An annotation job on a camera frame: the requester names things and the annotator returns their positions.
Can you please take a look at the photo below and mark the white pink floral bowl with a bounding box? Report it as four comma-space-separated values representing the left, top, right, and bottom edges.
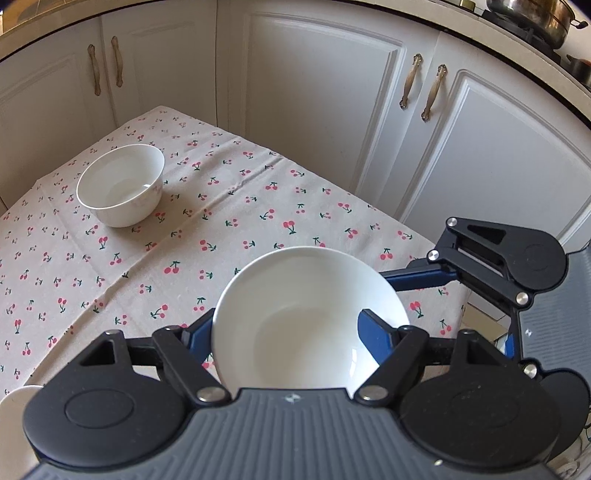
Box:
211, 247, 409, 394

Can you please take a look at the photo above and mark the cherry print tablecloth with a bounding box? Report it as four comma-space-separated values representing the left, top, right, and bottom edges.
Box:
0, 105, 472, 402

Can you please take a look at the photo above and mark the steel cooking pot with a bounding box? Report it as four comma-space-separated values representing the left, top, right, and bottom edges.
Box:
486, 0, 589, 50

